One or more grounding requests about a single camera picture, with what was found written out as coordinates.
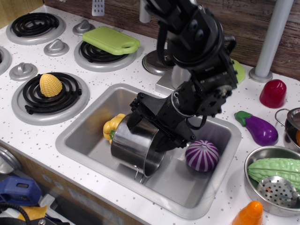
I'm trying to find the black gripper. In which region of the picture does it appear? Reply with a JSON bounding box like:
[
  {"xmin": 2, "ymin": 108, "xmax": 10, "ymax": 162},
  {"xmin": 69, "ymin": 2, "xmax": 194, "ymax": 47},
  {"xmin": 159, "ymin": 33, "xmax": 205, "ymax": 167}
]
[{"xmin": 127, "ymin": 92, "xmax": 195, "ymax": 152}]

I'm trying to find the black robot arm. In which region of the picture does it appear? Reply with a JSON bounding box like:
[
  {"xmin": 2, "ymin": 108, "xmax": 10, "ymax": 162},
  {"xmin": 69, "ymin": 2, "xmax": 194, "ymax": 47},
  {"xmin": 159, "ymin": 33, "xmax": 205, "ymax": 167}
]
[{"xmin": 127, "ymin": 0, "xmax": 238, "ymax": 152}]

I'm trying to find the silver toy sink basin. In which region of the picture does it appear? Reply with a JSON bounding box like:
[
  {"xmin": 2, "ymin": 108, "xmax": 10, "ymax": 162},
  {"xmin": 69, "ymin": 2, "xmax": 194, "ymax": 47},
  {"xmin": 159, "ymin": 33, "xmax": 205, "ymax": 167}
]
[{"xmin": 56, "ymin": 84, "xmax": 241, "ymax": 219}]

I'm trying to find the stainless steel pot lid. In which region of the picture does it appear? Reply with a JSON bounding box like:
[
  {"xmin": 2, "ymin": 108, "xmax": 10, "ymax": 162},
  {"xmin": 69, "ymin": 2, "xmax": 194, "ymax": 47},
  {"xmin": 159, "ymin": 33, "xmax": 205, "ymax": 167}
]
[{"xmin": 142, "ymin": 49, "xmax": 174, "ymax": 76}]

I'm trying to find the small steel pot right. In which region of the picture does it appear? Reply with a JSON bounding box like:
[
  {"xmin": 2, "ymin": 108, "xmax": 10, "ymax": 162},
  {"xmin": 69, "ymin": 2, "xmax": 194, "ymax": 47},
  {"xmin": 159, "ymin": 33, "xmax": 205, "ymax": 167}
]
[{"xmin": 275, "ymin": 107, "xmax": 300, "ymax": 153}]

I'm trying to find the yellow toy bell pepper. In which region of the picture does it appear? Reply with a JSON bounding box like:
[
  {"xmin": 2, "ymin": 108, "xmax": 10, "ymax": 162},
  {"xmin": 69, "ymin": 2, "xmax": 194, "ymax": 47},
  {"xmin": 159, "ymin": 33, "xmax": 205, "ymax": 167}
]
[{"xmin": 103, "ymin": 113, "xmax": 126, "ymax": 144}]

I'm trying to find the silver toy faucet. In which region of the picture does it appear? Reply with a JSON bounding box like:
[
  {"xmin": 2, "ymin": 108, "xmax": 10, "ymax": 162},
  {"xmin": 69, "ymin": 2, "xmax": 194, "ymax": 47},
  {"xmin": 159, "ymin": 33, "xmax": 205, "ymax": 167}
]
[{"xmin": 139, "ymin": 0, "xmax": 193, "ymax": 97}]

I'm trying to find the purple striped toy onion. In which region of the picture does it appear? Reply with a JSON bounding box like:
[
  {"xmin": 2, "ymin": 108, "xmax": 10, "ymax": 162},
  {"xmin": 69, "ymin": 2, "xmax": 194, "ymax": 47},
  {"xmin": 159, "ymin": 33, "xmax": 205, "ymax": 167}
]
[{"xmin": 185, "ymin": 140, "xmax": 220, "ymax": 172}]

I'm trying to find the middle black coil burner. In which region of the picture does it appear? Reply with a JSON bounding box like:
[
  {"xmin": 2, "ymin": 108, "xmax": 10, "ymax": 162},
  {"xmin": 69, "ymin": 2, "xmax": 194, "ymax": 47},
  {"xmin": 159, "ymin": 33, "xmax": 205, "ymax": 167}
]
[{"xmin": 74, "ymin": 41, "xmax": 137, "ymax": 72}]

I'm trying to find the black coil burner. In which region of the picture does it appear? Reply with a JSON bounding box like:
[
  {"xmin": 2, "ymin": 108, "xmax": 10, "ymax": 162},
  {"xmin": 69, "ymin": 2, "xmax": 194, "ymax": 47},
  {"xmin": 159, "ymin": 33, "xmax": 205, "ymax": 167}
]
[
  {"xmin": 74, "ymin": 41, "xmax": 137, "ymax": 72},
  {"xmin": 12, "ymin": 72, "xmax": 90, "ymax": 126}
]

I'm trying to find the green toy cutting board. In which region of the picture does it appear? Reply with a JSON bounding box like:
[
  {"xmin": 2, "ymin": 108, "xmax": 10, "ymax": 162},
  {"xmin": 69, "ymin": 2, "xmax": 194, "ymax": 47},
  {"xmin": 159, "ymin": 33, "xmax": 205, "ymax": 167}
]
[{"xmin": 82, "ymin": 26, "xmax": 140, "ymax": 55}]

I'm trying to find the green toy plate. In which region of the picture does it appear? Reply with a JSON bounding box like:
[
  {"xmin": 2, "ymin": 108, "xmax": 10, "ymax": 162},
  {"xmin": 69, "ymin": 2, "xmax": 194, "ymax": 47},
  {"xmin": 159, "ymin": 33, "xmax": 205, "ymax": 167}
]
[{"xmin": 232, "ymin": 59, "xmax": 246, "ymax": 84}]

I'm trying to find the yellow toy corn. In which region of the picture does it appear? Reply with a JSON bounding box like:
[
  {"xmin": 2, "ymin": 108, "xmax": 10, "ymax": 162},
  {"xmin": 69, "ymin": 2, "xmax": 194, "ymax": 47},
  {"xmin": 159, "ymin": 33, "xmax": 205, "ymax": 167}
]
[{"xmin": 39, "ymin": 74, "xmax": 62, "ymax": 98}]

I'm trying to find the purple toy eggplant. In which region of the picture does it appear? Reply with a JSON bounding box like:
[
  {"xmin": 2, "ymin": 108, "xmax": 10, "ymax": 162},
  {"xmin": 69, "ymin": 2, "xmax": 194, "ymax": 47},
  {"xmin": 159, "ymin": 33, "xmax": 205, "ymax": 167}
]
[{"xmin": 234, "ymin": 111, "xmax": 278, "ymax": 146}]

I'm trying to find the front black coil burner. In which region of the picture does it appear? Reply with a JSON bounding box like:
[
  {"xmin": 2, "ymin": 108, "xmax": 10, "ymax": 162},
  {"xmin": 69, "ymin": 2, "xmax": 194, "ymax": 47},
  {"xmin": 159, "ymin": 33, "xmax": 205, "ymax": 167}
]
[{"xmin": 12, "ymin": 72, "xmax": 90, "ymax": 126}]

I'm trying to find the green toy bitter gourd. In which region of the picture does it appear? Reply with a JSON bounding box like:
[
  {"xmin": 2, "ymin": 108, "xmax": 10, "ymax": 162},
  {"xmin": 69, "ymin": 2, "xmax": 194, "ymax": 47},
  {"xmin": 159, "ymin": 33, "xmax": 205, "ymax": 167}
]
[{"xmin": 247, "ymin": 158, "xmax": 300, "ymax": 192}]

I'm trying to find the steel bowl right front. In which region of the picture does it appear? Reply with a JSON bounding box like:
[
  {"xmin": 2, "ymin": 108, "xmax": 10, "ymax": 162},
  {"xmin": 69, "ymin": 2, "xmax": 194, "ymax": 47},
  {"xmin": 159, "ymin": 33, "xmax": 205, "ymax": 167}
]
[{"xmin": 244, "ymin": 146, "xmax": 300, "ymax": 217}]

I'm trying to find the silver stove knob back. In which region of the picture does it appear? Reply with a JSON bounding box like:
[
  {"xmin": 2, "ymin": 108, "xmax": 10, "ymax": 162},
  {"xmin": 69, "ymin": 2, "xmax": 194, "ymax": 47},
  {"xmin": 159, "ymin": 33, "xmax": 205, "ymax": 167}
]
[{"xmin": 72, "ymin": 19, "xmax": 95, "ymax": 36}]

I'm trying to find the silver stove knob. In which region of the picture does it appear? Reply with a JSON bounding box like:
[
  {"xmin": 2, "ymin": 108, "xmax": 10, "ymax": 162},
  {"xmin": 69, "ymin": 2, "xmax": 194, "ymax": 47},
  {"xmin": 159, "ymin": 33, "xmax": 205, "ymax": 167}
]
[
  {"xmin": 72, "ymin": 19, "xmax": 95, "ymax": 36},
  {"xmin": 9, "ymin": 62, "xmax": 38, "ymax": 82},
  {"xmin": 44, "ymin": 39, "xmax": 69, "ymax": 57}
]

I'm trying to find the silver stove knob middle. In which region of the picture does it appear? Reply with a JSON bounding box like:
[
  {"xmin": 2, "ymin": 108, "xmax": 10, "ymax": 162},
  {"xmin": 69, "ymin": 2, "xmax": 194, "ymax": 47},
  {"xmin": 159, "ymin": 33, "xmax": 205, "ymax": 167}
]
[{"xmin": 44, "ymin": 39, "xmax": 69, "ymax": 57}]

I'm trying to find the grey vertical pole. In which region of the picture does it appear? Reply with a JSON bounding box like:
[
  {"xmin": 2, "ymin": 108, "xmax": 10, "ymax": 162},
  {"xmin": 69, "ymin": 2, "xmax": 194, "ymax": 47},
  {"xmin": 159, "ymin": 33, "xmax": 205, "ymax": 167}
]
[{"xmin": 248, "ymin": 0, "xmax": 293, "ymax": 83}]

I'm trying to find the red toy pepper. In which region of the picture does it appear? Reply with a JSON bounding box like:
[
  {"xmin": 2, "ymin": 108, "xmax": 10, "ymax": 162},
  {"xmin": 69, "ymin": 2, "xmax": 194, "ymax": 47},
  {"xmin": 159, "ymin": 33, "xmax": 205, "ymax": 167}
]
[{"xmin": 259, "ymin": 79, "xmax": 287, "ymax": 108}]

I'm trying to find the orange toy carrot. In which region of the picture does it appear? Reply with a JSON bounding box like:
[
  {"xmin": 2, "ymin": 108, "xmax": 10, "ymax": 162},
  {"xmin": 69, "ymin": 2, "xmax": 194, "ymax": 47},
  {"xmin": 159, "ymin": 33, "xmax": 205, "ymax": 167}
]
[{"xmin": 232, "ymin": 201, "xmax": 263, "ymax": 225}]

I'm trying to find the white slotted spatula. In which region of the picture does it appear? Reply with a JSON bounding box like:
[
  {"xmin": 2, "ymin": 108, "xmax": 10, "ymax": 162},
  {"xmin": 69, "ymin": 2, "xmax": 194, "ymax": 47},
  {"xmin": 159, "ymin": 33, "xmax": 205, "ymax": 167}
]
[{"xmin": 92, "ymin": 0, "xmax": 105, "ymax": 16}]

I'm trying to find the silver stove knob front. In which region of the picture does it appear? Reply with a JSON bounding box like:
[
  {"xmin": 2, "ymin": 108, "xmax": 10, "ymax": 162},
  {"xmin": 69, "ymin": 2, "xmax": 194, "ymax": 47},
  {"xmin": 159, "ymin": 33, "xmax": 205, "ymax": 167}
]
[{"xmin": 9, "ymin": 62, "xmax": 38, "ymax": 82}]

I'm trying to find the yellow cloth piece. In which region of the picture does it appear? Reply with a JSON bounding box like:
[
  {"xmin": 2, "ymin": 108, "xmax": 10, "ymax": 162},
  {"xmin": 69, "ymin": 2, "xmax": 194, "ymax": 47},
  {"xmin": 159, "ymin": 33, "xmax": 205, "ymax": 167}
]
[{"xmin": 21, "ymin": 206, "xmax": 48, "ymax": 220}]

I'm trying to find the steel slotted spoon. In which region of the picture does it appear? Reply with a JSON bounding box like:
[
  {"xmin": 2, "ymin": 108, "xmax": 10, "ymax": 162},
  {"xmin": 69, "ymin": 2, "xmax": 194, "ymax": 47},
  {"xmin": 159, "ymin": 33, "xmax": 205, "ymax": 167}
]
[{"xmin": 256, "ymin": 176, "xmax": 300, "ymax": 208}]

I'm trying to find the silver oven knob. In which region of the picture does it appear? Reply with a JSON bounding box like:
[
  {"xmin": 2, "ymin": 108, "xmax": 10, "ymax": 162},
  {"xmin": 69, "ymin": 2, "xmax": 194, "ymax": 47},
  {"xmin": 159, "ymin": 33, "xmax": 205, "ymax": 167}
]
[{"xmin": 0, "ymin": 146, "xmax": 22, "ymax": 174}]

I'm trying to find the back left coil burner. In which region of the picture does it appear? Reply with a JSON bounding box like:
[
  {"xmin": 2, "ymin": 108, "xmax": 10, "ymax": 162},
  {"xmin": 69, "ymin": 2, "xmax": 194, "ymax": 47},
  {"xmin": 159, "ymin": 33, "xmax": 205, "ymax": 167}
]
[{"xmin": 6, "ymin": 13, "xmax": 66, "ymax": 45}]

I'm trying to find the far left burner edge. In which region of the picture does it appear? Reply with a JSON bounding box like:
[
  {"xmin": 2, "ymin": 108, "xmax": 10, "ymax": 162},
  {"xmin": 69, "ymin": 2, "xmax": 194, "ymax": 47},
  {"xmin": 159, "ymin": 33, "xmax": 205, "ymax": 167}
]
[{"xmin": 0, "ymin": 46, "xmax": 12, "ymax": 75}]

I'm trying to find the black cable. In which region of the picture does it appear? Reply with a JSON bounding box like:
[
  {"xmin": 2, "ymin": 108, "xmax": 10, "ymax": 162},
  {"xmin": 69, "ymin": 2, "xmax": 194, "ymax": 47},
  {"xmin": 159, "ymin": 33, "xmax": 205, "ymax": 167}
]
[{"xmin": 0, "ymin": 201, "xmax": 30, "ymax": 225}]

